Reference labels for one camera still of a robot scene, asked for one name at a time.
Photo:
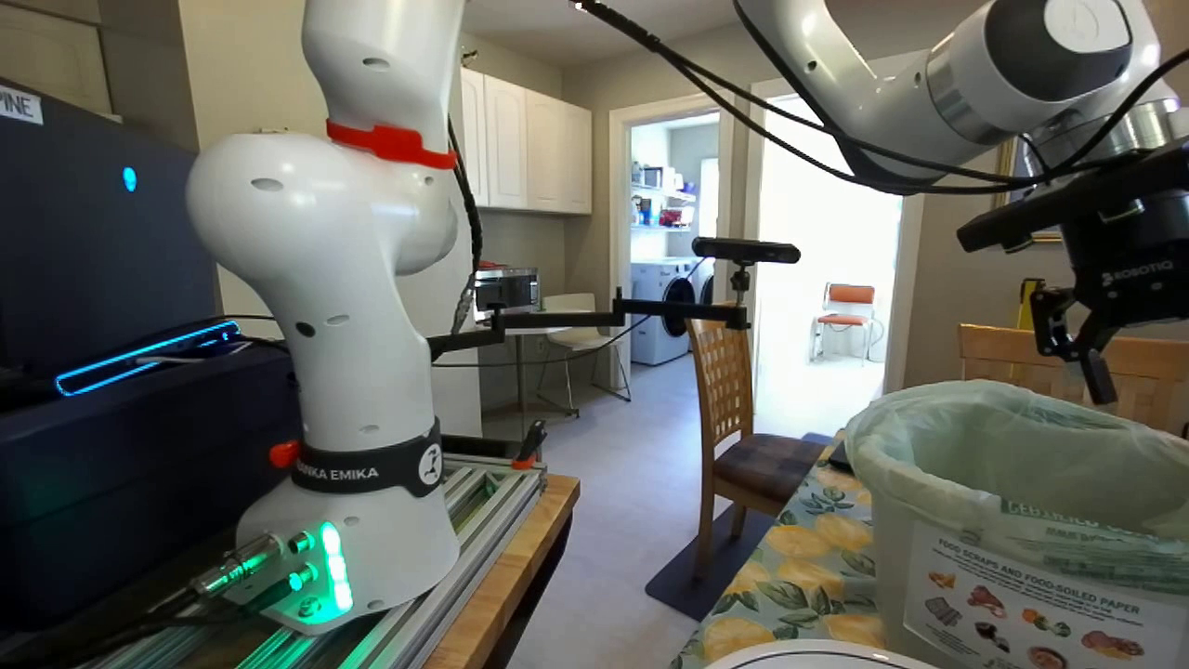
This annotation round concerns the white patterned bowl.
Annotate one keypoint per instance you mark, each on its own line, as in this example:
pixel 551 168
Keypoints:
pixel 804 656

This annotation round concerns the orange chair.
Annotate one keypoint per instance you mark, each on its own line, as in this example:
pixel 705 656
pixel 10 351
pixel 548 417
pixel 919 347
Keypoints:
pixel 850 324

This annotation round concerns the white washing machine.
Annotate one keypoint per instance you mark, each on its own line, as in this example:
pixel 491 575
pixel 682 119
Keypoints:
pixel 657 337

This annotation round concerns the wide white door frame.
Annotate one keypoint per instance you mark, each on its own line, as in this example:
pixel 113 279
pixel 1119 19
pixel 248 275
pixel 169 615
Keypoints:
pixel 916 284

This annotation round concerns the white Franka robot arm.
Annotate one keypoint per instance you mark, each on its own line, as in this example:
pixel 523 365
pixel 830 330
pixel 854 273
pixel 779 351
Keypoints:
pixel 337 273

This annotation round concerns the aluminium rail base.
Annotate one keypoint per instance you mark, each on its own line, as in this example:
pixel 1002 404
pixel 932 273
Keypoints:
pixel 483 507

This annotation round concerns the wooden lattice chair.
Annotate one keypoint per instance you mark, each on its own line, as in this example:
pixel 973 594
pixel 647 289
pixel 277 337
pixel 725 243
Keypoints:
pixel 724 384

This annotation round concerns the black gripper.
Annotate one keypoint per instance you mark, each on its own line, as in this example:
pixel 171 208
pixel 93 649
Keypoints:
pixel 1155 253

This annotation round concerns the narrow white door frame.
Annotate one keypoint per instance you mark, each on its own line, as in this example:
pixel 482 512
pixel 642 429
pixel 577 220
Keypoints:
pixel 615 223

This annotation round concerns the white plastic chair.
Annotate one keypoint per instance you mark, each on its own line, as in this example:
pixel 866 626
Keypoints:
pixel 574 341

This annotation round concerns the shelf with colourful items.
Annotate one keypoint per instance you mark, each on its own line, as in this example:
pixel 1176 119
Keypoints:
pixel 663 206

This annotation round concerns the black computer case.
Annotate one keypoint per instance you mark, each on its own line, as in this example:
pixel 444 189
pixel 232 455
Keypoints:
pixel 87 236

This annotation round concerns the white paper label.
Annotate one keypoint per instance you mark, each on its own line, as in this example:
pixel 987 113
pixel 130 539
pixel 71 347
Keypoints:
pixel 20 104

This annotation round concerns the small orange knob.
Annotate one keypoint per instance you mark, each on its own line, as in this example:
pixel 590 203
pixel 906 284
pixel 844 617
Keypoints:
pixel 283 455

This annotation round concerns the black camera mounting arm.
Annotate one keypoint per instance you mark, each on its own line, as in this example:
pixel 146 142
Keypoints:
pixel 559 317

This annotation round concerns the white compost bin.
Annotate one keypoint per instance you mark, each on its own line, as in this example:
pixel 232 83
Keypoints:
pixel 1042 609

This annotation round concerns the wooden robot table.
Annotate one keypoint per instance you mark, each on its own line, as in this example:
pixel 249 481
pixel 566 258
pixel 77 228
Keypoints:
pixel 523 570

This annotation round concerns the round ceiling light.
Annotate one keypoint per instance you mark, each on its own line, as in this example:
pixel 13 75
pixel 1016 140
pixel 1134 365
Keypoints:
pixel 581 5

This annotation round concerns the dark floor mat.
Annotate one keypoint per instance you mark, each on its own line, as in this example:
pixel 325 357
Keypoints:
pixel 693 579

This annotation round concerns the dark controller box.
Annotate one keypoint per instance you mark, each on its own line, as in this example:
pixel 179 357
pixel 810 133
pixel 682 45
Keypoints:
pixel 113 496

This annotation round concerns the yellow black hazard bar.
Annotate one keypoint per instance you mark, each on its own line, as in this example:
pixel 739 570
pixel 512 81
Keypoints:
pixel 1026 298

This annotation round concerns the small grey black appliance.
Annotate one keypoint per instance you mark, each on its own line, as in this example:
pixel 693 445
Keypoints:
pixel 508 289

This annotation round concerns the black stereo camera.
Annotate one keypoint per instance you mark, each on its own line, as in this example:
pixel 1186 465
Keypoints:
pixel 745 251

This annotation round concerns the blue glowing light bar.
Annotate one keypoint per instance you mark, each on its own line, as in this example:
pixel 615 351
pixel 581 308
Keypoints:
pixel 143 357

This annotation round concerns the dark striped seat cushion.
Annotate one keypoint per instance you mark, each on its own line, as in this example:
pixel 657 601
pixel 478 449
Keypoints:
pixel 767 465

